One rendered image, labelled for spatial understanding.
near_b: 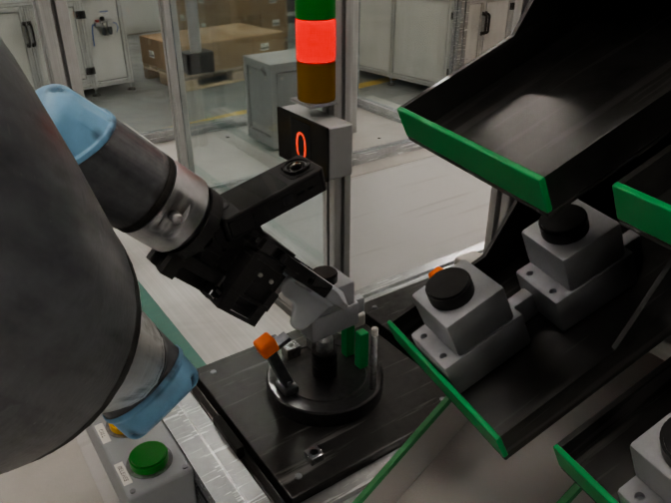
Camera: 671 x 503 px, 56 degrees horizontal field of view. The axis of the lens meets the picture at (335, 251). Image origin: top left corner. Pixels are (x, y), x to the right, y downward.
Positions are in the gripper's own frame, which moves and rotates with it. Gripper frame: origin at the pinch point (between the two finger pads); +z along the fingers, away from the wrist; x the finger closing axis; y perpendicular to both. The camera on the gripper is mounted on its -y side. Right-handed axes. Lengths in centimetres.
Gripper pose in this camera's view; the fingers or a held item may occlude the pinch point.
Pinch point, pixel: (329, 286)
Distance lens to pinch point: 70.0
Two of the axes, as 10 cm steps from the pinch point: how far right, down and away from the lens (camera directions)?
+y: -5.8, 8.1, -0.2
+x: 5.7, 4.0, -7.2
